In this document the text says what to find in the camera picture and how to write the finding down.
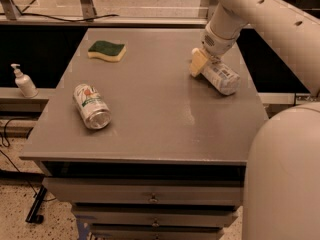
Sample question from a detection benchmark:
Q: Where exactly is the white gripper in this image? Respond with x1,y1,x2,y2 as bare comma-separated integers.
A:
189,24,236,77

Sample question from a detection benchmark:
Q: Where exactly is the blue label plastic bottle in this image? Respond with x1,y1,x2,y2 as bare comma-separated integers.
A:
198,60,240,96

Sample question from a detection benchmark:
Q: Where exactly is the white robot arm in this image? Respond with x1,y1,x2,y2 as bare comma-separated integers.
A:
190,0,320,240

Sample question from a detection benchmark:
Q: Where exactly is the white pump dispenser bottle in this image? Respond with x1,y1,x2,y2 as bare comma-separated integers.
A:
11,63,38,98

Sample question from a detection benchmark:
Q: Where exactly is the green and yellow sponge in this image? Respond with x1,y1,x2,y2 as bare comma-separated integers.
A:
88,40,126,62

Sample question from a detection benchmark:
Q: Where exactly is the grey drawer cabinet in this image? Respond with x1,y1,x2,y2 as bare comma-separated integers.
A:
22,29,267,240

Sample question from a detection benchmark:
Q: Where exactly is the white soda can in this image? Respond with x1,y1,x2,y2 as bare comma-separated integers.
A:
73,84,111,130

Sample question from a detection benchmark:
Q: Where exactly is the black cable on ledge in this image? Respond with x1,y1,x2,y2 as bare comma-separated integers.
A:
20,12,120,23

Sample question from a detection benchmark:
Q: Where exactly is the black floor cable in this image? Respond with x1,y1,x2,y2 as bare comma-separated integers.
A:
0,117,58,203

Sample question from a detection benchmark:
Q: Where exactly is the black metal floor bracket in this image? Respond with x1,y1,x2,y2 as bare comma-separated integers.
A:
25,186,47,224

